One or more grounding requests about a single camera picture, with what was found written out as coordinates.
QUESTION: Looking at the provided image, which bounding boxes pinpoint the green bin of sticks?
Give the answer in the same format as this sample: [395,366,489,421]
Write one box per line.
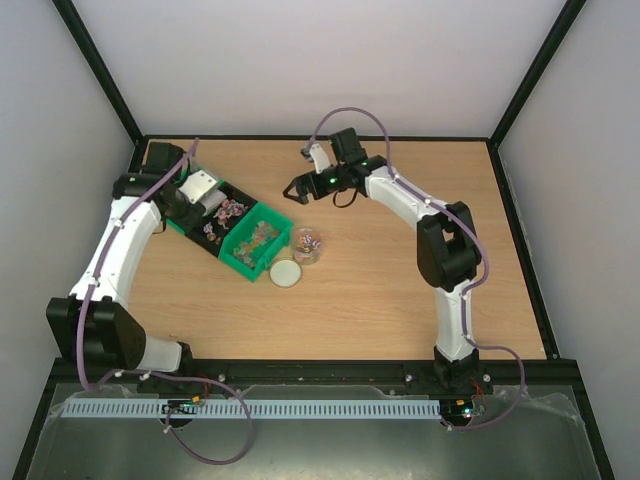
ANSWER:
[165,214,194,235]

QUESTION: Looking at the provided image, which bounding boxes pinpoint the black bin of lollipops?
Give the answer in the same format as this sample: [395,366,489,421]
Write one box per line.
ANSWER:
[186,182,258,257]

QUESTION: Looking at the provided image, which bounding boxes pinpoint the green bin of gummies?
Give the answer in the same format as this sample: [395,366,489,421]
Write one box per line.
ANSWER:
[218,202,293,282]

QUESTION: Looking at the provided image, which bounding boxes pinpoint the white jar lid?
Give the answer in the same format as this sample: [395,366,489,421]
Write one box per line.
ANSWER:
[269,258,302,288]

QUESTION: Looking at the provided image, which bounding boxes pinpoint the metal candy scoop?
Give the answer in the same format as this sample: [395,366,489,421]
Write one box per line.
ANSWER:
[199,189,227,216]

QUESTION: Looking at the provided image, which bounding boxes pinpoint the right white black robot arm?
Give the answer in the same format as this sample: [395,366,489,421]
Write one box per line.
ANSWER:
[283,128,485,392]

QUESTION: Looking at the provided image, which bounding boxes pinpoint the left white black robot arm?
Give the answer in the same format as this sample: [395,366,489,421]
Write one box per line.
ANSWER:
[46,146,201,391]

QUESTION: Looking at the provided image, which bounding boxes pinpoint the clear glass jar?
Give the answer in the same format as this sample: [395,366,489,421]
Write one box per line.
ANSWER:
[291,227,322,265]

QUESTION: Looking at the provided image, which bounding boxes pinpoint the metal front tray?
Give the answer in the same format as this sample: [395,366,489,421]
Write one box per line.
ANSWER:
[25,385,598,479]

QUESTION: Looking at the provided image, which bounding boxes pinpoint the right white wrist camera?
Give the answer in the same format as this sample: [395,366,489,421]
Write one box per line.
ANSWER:
[301,142,331,174]

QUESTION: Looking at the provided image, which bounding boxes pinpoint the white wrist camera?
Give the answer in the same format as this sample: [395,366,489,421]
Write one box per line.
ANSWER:
[178,170,220,204]
[301,142,331,174]

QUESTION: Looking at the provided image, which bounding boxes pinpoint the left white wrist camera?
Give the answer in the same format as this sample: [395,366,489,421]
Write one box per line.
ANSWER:
[178,170,220,204]

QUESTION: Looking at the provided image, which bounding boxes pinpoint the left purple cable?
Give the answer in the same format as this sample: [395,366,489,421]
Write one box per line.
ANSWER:
[74,137,259,464]

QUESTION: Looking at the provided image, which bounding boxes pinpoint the light blue cable duct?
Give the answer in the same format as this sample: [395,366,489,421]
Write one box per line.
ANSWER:
[61,398,441,420]

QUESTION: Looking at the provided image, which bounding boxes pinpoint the black aluminium frame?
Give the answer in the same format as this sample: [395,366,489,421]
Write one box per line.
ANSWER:
[10,0,617,480]

